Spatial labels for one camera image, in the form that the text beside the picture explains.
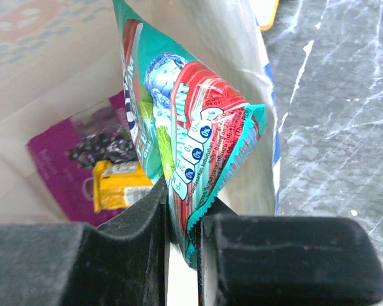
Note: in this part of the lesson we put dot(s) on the purple snack packet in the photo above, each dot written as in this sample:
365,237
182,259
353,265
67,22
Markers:
66,153

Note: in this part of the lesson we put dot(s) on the small whiteboard yellow frame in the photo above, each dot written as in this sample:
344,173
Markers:
266,13

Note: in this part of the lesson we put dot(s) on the checkered paper bag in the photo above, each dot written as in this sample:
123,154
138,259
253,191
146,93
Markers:
59,67

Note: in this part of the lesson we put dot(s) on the teal snack packet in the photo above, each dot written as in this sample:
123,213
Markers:
189,125

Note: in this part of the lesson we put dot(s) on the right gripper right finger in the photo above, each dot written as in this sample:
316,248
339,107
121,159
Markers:
256,260

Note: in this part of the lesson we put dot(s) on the yellow snack packet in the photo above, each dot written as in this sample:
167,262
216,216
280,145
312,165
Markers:
117,186

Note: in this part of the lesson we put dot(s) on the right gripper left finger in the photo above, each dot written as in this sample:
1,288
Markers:
124,261

